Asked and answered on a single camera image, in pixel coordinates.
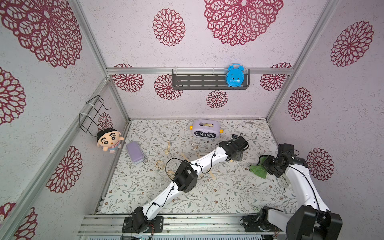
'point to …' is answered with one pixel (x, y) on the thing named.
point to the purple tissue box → (206, 129)
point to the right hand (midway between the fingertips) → (264, 163)
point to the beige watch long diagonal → (184, 156)
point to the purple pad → (135, 152)
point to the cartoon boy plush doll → (109, 139)
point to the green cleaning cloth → (259, 169)
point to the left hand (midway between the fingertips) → (234, 154)
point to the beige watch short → (167, 150)
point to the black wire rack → (88, 117)
